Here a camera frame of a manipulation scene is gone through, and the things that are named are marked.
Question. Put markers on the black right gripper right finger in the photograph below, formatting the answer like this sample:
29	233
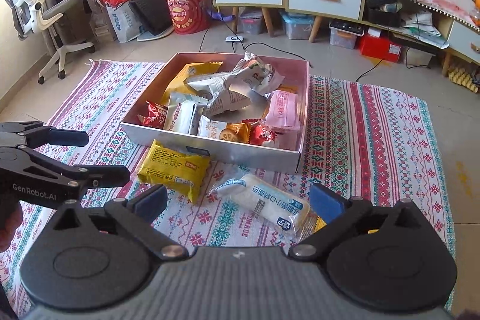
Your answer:
340	215

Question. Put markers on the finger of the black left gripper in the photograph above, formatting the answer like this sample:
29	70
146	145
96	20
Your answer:
34	134
24	169

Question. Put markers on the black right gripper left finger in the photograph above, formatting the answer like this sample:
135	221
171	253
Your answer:
134	218

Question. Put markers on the yellow printed snack packet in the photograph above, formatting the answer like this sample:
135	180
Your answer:
180	172

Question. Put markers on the white blue rice cake packet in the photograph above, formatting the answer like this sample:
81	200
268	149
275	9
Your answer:
282	209

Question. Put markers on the red white candy packet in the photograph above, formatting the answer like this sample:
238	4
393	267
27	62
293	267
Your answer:
155	117

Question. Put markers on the small red foil candy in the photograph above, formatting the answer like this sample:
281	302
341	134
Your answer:
262	135

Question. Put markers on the pink cracker packet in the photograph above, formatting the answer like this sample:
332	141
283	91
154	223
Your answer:
282	113

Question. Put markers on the white orange lotus snack packet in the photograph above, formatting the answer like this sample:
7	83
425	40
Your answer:
218	130

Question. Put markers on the orange-yellow egg yolk snack bag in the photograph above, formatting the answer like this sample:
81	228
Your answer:
178	83

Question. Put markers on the gold foil snack bar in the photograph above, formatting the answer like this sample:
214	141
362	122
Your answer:
288	88

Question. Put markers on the white striped snack packet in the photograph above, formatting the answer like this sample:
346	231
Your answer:
224	96

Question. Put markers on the white nut packet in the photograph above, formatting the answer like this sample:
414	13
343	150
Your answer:
261	77

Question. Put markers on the left hand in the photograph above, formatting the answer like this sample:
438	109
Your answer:
12	223

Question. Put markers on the patterned woven floor mat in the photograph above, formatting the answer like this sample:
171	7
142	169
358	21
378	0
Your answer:
360	140

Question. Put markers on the white office chair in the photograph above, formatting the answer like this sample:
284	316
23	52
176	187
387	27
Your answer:
30	17

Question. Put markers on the red storage box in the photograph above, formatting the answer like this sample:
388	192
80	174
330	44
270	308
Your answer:
380	48

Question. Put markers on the black ribbed heater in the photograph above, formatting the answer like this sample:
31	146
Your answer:
154	15

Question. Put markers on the red snack bucket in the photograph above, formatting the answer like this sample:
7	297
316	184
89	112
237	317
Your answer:
189	16

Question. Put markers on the clear blue lid storage bin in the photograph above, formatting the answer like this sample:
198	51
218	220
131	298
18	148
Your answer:
297	26

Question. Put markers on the white power strip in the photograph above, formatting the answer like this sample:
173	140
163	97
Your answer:
234	39

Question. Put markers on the low white drawer cabinet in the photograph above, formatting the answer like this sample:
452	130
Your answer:
463	42

